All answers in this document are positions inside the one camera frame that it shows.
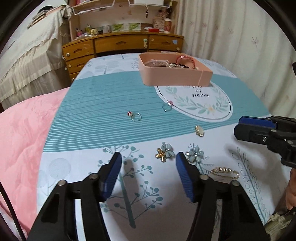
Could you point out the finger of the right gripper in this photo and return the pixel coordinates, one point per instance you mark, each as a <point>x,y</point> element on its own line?
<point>248,120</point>
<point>258,134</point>

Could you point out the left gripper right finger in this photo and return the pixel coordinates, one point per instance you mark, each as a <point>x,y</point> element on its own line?
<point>239,218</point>

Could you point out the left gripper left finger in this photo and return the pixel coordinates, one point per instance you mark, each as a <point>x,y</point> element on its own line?
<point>56,219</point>

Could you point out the pink smart band watch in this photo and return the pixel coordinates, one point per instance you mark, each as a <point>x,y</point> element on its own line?
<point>156,63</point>

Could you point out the cream knit sleeve forearm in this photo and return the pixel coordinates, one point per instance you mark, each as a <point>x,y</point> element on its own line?
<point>278,221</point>

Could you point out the right hand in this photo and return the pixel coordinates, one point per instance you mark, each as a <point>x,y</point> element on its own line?
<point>290,197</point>

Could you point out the gold pearl hair clip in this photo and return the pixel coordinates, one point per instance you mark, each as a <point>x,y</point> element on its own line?
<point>225,172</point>

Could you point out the oval white gem brooch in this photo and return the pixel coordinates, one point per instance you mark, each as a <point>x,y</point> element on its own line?
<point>199,131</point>

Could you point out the floral cream curtain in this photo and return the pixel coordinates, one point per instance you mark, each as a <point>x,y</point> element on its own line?
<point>243,38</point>

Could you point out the blue flower gold earring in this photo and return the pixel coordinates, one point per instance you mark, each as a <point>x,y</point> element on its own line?
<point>165,152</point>

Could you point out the pink fluffy blanket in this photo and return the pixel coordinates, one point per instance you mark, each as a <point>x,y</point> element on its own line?
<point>24,129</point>

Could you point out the pink storage tray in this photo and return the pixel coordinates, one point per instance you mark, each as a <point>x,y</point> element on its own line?
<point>182,70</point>

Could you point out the tree print tablecloth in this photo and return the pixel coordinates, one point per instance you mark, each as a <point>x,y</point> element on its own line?
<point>108,109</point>

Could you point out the lace covered piano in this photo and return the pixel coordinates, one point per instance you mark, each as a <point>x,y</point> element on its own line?
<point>34,64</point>

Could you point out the wooden desk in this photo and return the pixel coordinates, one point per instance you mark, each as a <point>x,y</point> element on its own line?
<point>78,52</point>

